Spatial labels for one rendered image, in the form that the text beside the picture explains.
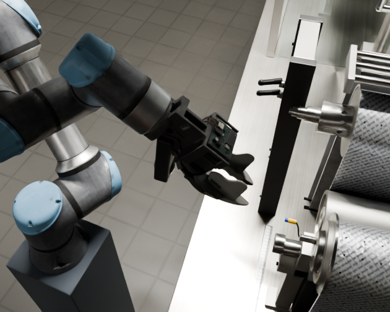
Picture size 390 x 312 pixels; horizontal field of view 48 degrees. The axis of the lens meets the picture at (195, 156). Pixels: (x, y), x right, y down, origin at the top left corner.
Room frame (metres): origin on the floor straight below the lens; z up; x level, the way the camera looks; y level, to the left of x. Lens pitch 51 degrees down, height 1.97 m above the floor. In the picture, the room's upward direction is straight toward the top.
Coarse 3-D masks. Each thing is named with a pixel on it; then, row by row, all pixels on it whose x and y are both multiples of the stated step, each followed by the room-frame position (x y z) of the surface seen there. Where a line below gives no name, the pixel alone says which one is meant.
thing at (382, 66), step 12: (348, 60) 0.65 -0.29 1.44; (372, 60) 0.65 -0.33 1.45; (384, 60) 0.64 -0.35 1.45; (348, 72) 0.60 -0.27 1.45; (372, 72) 0.62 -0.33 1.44; (384, 72) 0.61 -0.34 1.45; (348, 84) 0.58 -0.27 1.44; (360, 84) 0.59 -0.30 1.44; (372, 84) 0.58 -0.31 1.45; (384, 84) 0.57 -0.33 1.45
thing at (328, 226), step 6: (324, 222) 0.41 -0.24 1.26; (330, 222) 0.39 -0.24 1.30; (324, 228) 0.39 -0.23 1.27; (330, 228) 0.37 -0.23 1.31; (330, 234) 0.36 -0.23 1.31; (330, 240) 0.35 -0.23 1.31; (330, 246) 0.34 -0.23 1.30; (324, 252) 0.33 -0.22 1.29; (330, 252) 0.33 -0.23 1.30; (324, 258) 0.32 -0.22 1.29; (324, 264) 0.31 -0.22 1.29; (324, 270) 0.31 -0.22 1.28; (318, 276) 0.31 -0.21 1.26; (324, 276) 0.30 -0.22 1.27; (318, 282) 0.30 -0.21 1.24
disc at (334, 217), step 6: (330, 216) 0.42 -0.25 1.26; (336, 216) 0.39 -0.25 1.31; (336, 222) 0.38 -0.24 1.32; (336, 228) 0.36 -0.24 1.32; (336, 234) 0.35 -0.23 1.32; (336, 240) 0.34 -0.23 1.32; (336, 246) 0.33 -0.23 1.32; (330, 258) 0.32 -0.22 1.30; (330, 264) 0.31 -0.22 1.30; (330, 270) 0.30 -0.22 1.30; (330, 276) 0.29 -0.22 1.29; (324, 282) 0.29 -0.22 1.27; (318, 288) 0.30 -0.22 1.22; (324, 288) 0.28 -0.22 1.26; (318, 294) 0.29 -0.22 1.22
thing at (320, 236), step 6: (318, 234) 0.38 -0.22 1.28; (324, 234) 0.37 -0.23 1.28; (318, 240) 0.36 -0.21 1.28; (324, 240) 0.36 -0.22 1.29; (312, 246) 0.38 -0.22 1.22; (318, 246) 0.35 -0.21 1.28; (324, 246) 0.35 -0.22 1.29; (312, 252) 0.36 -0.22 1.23; (318, 252) 0.34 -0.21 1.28; (312, 258) 0.35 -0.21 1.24; (318, 258) 0.33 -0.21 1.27; (312, 264) 0.33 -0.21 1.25; (318, 264) 0.32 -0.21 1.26; (312, 270) 0.32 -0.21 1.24; (318, 270) 0.32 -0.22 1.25
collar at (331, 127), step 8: (328, 104) 0.61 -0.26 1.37; (336, 104) 0.61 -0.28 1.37; (328, 112) 0.59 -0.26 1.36; (336, 112) 0.59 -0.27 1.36; (344, 112) 0.59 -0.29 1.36; (352, 112) 0.59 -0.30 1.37; (320, 120) 0.58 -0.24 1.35; (328, 120) 0.58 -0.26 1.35; (336, 120) 0.58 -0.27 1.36; (344, 120) 0.58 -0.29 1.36; (352, 120) 0.58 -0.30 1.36; (320, 128) 0.58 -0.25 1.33; (328, 128) 0.57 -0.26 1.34; (336, 128) 0.57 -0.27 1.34; (344, 128) 0.57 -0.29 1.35; (344, 136) 0.57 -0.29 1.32
